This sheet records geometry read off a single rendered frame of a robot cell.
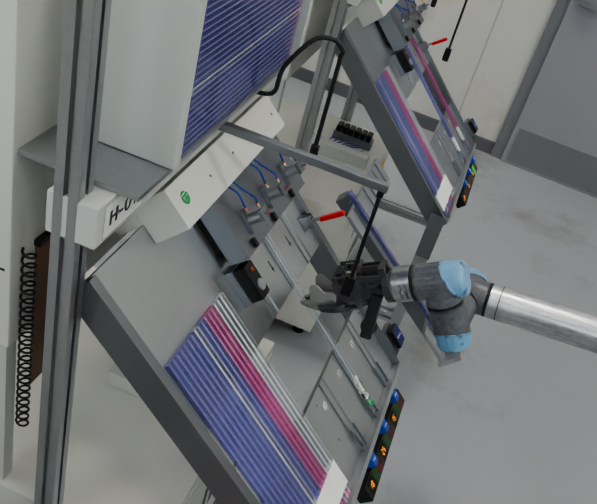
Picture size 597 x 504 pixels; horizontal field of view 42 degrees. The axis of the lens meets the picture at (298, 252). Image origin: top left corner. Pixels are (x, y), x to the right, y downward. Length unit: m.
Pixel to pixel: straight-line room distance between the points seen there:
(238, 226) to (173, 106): 0.41
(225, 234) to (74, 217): 0.42
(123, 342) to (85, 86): 0.44
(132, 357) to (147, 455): 0.52
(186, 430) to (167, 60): 0.60
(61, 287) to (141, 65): 0.35
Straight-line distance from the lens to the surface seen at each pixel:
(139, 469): 1.74
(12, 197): 1.23
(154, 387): 1.29
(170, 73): 1.12
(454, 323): 1.59
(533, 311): 1.69
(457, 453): 2.89
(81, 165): 1.07
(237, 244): 1.46
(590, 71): 4.76
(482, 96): 4.92
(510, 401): 3.20
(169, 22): 1.10
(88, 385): 1.88
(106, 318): 1.25
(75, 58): 1.02
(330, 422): 1.67
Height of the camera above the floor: 2.00
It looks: 35 degrees down
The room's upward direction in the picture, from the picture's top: 16 degrees clockwise
